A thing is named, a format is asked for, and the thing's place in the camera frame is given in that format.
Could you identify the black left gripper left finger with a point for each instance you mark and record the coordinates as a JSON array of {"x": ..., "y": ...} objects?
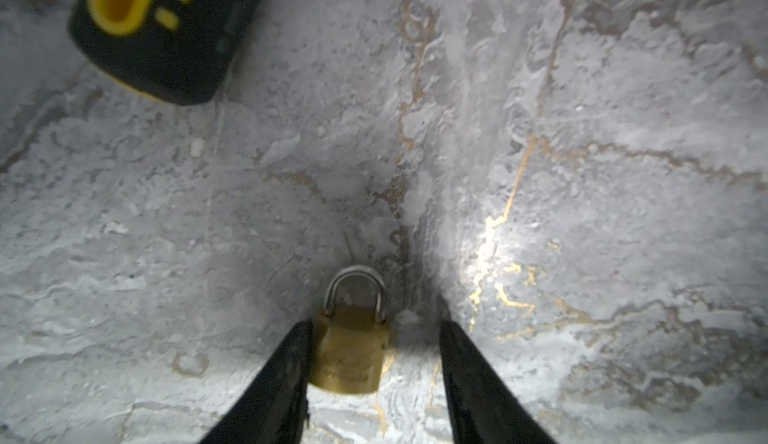
[{"x": 274, "y": 407}]

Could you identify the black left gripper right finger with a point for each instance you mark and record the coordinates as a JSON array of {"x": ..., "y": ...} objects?
[{"x": 481, "y": 407}]

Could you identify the yellow black screwdriver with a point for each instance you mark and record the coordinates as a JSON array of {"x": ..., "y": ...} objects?
[{"x": 177, "y": 51}]

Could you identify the small brass padlock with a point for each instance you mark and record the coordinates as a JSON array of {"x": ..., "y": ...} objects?
[{"x": 350, "y": 340}]

